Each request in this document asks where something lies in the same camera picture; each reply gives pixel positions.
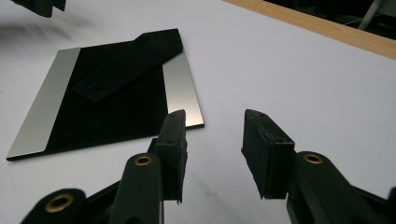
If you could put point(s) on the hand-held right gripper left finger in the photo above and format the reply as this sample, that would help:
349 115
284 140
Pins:
171 155

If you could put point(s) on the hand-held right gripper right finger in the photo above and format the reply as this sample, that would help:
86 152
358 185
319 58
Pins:
271 165

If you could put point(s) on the silver photo frame black back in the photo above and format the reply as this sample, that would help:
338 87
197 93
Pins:
109 124

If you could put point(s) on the grey metal stand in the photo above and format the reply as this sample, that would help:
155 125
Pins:
370 15

